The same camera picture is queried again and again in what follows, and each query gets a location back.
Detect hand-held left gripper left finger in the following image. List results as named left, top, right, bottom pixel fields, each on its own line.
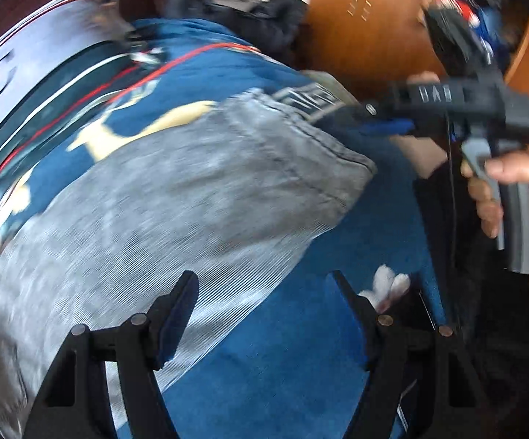
left=21, top=270, right=200, bottom=439

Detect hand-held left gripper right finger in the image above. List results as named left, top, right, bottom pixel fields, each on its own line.
left=331, top=270, right=494, bottom=439

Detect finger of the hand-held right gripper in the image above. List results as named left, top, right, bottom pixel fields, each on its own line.
left=359, top=81, right=417, bottom=138

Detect grey denim pants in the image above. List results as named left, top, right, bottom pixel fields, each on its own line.
left=0, top=89, right=378, bottom=439

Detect person's right hand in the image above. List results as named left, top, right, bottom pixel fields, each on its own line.
left=406, top=71, right=529, bottom=253

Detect blue printed blanket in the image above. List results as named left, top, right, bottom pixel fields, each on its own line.
left=0, top=17, right=452, bottom=439

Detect wooden cabinet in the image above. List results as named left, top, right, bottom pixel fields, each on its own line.
left=303, top=0, right=450, bottom=99

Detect dark bag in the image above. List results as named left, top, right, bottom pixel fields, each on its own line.
left=164, top=0, right=310, bottom=56

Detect black cable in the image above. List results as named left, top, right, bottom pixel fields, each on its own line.
left=445, top=112, right=459, bottom=243

